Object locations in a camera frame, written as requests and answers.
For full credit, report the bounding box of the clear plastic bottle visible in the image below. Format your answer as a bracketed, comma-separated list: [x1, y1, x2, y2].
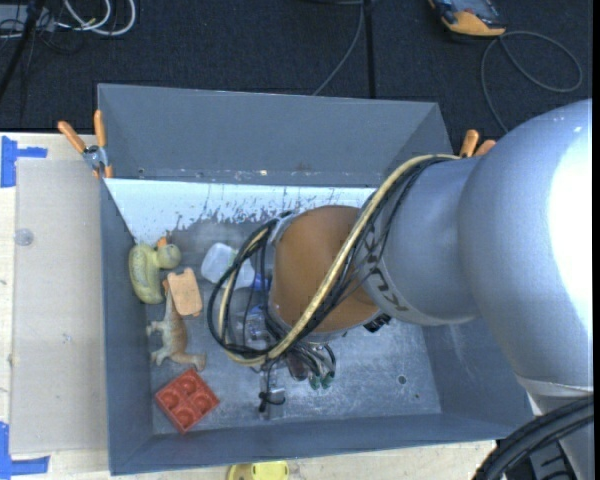
[200, 242, 272, 292]

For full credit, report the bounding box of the black cylinder on white bracket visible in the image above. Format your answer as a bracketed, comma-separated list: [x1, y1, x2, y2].
[363, 311, 394, 334]

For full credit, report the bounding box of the red square building block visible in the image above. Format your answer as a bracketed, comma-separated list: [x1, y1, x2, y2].
[153, 368, 221, 436]

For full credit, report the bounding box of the yellow toy duck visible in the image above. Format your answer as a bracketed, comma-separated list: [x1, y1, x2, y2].
[128, 240, 183, 306]

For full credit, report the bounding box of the orange flat sponge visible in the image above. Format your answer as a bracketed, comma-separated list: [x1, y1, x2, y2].
[166, 266, 204, 318]

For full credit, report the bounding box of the grey metal bin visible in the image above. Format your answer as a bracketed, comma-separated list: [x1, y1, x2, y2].
[95, 83, 537, 477]

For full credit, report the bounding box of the pale wood board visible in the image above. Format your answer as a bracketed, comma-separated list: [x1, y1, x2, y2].
[8, 157, 110, 457]

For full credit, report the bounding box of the tan toy animal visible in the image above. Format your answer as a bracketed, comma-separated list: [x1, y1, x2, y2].
[145, 280, 208, 372]

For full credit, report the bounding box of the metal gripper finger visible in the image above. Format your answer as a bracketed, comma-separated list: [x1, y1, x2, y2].
[258, 386, 287, 420]

